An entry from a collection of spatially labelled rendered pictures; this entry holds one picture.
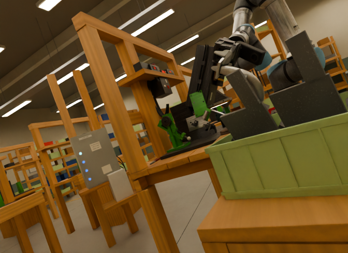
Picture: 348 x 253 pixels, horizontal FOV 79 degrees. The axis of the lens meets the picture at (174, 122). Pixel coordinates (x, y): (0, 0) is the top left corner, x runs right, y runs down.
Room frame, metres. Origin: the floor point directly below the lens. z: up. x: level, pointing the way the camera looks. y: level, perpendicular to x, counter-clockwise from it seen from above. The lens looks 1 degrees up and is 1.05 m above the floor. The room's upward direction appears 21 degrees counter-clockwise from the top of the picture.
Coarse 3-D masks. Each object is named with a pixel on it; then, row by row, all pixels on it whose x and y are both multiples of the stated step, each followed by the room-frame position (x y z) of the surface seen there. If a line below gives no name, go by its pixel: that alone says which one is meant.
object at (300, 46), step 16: (304, 32) 0.49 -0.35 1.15; (288, 48) 0.52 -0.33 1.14; (304, 48) 0.50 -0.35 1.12; (304, 64) 0.52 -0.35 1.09; (320, 64) 0.50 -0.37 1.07; (304, 80) 0.54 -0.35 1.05; (320, 80) 0.52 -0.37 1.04; (272, 96) 0.61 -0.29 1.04; (288, 96) 0.58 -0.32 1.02; (304, 96) 0.56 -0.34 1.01; (320, 96) 0.54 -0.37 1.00; (336, 96) 0.52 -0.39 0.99; (288, 112) 0.60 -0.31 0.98; (304, 112) 0.58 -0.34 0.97; (320, 112) 0.55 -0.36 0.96; (336, 112) 0.53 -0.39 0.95
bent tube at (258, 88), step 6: (222, 60) 0.64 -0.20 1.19; (222, 66) 0.64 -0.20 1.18; (228, 66) 0.64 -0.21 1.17; (216, 72) 0.65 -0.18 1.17; (222, 72) 0.64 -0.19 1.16; (228, 72) 0.63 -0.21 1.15; (246, 72) 0.62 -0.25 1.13; (216, 78) 0.66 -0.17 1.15; (252, 78) 0.62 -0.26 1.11; (252, 84) 0.62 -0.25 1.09; (258, 84) 0.62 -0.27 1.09; (258, 90) 0.63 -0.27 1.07; (258, 96) 0.64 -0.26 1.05; (264, 96) 0.64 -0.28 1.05
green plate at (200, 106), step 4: (196, 92) 1.78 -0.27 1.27; (200, 92) 1.77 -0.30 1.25; (192, 96) 1.80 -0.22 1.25; (196, 96) 1.78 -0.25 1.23; (200, 96) 1.76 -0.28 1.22; (192, 100) 1.79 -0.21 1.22; (196, 100) 1.78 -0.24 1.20; (200, 100) 1.76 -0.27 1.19; (204, 100) 1.74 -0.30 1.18; (192, 104) 1.79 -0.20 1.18; (196, 104) 1.77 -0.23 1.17; (200, 104) 1.75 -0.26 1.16; (204, 104) 1.74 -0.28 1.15; (196, 108) 1.77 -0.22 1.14; (200, 108) 1.75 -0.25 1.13; (204, 108) 1.74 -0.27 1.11; (196, 112) 1.76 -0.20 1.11; (200, 112) 1.75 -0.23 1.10; (204, 112) 1.73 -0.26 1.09; (196, 116) 1.76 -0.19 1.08
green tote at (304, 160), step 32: (288, 128) 0.50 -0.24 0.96; (320, 128) 0.46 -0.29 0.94; (224, 160) 0.63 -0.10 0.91; (256, 160) 0.57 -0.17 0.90; (288, 160) 0.52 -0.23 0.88; (320, 160) 0.47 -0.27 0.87; (224, 192) 0.66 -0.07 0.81; (256, 192) 0.59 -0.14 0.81; (288, 192) 0.54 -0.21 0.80; (320, 192) 0.49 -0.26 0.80
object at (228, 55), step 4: (216, 52) 0.67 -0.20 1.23; (220, 52) 0.67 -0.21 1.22; (224, 52) 0.67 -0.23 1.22; (228, 52) 0.65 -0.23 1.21; (232, 52) 0.65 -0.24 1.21; (220, 56) 0.66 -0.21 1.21; (224, 56) 0.65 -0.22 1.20; (228, 56) 0.64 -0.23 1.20; (232, 56) 0.66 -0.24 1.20; (224, 60) 0.64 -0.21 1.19; (228, 60) 0.64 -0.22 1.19; (224, 64) 0.64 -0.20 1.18
